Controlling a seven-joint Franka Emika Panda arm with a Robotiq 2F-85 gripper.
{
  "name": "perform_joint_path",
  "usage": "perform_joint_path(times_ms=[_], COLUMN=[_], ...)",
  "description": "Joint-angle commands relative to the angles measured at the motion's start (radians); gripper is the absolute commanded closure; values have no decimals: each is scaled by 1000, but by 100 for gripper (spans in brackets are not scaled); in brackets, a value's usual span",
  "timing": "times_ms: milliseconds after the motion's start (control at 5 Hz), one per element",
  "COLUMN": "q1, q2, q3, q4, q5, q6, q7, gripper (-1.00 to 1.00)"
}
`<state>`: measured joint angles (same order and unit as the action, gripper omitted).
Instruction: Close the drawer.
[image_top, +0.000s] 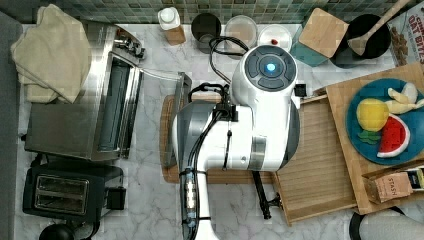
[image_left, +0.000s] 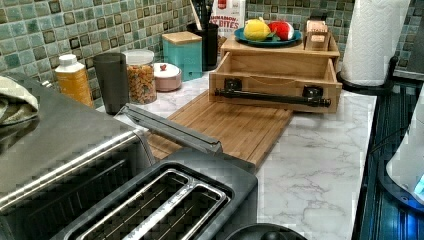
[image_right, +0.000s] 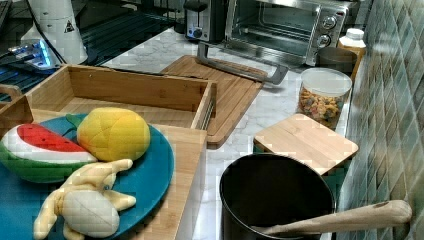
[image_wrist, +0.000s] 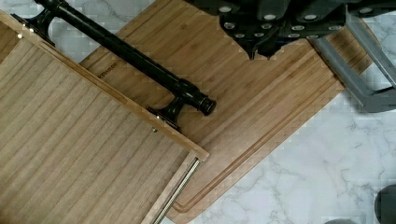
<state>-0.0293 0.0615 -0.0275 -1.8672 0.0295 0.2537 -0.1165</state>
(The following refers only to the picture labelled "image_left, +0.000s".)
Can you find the wooden drawer with black handle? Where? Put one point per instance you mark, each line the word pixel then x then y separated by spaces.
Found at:
pixel 288 81

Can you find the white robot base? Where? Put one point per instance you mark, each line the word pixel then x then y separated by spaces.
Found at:
pixel 401 167

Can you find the wooden drawer cabinet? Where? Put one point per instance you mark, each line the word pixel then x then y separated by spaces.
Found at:
pixel 292 47

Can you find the bamboo cutting board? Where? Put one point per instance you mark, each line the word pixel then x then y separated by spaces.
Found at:
pixel 245 132

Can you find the pink ceramic lidded bowl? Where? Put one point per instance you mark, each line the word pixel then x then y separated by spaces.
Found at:
pixel 167 77

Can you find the teal canister with wooden lid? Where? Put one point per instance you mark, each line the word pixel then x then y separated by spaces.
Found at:
pixel 184 50

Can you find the black two-slot toaster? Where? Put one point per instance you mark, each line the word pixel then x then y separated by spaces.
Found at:
pixel 189 195

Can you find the glass jar with cereal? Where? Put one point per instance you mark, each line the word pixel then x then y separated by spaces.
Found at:
pixel 140 74

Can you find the black utensil holder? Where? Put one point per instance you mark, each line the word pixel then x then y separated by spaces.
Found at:
pixel 203 27

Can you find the teal plate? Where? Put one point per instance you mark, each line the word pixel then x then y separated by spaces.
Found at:
pixel 266 40

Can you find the yellow plush lemon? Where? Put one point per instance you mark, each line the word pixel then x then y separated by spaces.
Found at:
pixel 256 30

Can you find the cinnamon bites cereal box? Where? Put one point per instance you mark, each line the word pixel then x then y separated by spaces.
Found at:
pixel 228 15

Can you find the dark grey tumbler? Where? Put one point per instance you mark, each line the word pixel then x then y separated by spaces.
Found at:
pixel 111 72

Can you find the red plush fruit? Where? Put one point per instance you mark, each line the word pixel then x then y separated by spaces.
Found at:
pixel 282 29

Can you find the black round lid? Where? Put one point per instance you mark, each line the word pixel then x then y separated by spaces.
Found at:
pixel 265 231

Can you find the small wooden box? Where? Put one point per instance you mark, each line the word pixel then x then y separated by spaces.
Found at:
pixel 317 35

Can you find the orange bottle with white cap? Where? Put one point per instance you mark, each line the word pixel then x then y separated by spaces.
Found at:
pixel 73 79

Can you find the stainless steel toaster oven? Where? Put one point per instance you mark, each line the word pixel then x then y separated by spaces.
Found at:
pixel 61 163

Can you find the black paper towel holder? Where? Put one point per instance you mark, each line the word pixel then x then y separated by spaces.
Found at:
pixel 380 90

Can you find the paper towel roll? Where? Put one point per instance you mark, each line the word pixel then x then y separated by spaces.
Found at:
pixel 373 36

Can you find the folded cloth towel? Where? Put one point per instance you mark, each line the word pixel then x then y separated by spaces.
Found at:
pixel 17 103

